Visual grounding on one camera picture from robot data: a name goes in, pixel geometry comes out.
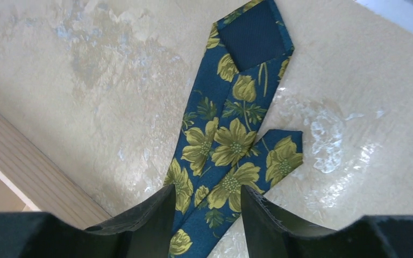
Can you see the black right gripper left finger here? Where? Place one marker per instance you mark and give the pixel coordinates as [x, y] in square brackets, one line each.
[142, 231]

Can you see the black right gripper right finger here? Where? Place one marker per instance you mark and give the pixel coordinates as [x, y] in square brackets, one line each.
[272, 231]

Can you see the blue floral tie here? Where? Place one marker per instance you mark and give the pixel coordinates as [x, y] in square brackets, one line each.
[219, 150]

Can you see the wooden compartment tray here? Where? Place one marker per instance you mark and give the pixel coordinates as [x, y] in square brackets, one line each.
[41, 184]

